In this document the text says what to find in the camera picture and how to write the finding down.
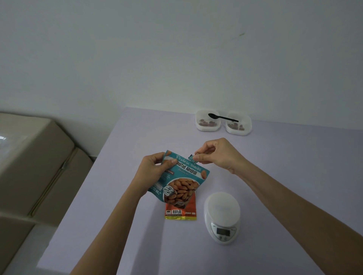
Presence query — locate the black plastic spoon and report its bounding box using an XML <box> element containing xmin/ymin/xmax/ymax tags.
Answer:
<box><xmin>208</xmin><ymin>113</ymin><xmax>239</xmax><ymax>123</ymax></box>

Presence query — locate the person's left hand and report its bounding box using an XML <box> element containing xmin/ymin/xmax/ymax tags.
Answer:
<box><xmin>132</xmin><ymin>152</ymin><xmax>178</xmax><ymax>199</ymax></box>

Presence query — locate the white square plastic container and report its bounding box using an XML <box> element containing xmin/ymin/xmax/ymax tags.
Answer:
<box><xmin>195</xmin><ymin>109</ymin><xmax>222</xmax><ymax>132</ymax></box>
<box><xmin>225</xmin><ymin>112</ymin><xmax>253</xmax><ymax>136</ymax></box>

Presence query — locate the beige sofa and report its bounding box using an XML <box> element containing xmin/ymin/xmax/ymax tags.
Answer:
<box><xmin>0</xmin><ymin>113</ymin><xmax>93</xmax><ymax>272</ymax></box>

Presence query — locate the person's left forearm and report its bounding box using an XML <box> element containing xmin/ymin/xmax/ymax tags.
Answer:
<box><xmin>69</xmin><ymin>187</ymin><xmax>142</xmax><ymax>275</ymax></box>

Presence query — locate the person's right forearm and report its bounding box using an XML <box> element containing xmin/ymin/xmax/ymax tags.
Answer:
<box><xmin>234</xmin><ymin>161</ymin><xmax>363</xmax><ymax>275</ymax></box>

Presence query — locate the white kitchen scale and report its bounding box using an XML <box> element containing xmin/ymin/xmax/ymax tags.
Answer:
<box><xmin>203</xmin><ymin>192</ymin><xmax>241</xmax><ymax>246</ymax></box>

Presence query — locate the teal roasted almonds bag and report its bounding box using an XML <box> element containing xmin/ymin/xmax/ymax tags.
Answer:
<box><xmin>147</xmin><ymin>150</ymin><xmax>211</xmax><ymax>210</ymax></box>

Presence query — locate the person's right hand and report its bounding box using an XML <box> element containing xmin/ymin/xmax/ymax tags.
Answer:
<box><xmin>192</xmin><ymin>138</ymin><xmax>250</xmax><ymax>175</ymax></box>

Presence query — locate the orange salted almonds bag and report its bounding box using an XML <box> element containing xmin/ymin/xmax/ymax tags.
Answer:
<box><xmin>165</xmin><ymin>192</ymin><xmax>198</xmax><ymax>221</ymax></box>

